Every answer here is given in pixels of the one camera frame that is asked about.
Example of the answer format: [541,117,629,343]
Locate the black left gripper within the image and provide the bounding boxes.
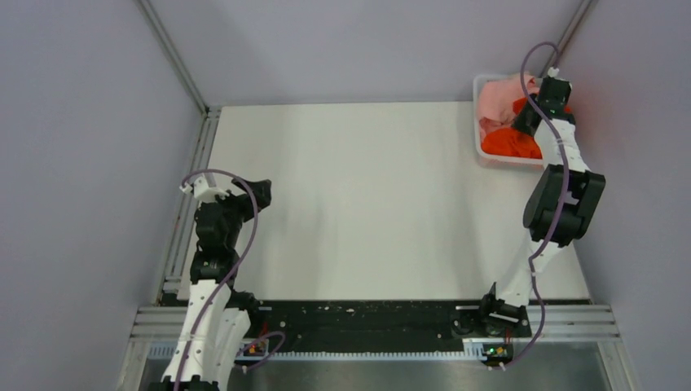
[205,176,271,248]

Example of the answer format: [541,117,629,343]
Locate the orange t-shirt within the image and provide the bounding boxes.
[477,97,542,160]

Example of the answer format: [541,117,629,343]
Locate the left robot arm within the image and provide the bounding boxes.
[148,175,272,390]

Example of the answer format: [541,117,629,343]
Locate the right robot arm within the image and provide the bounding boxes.
[478,74,606,336]

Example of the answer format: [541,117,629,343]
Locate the pink t-shirt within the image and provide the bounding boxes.
[476,73,527,138]

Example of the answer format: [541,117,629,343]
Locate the white plastic basket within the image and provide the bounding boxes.
[472,73,543,169]

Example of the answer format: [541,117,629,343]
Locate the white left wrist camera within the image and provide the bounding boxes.
[179,174,230,204]

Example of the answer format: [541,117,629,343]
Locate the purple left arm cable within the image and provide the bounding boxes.
[172,169,287,391]

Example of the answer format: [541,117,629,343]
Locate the aluminium frame rail left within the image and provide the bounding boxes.
[153,106,222,304]

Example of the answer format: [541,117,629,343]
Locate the aluminium frame rail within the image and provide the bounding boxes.
[153,106,222,304]
[117,297,640,390]

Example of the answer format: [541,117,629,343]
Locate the aluminium frame rail front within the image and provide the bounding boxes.
[117,297,640,390]

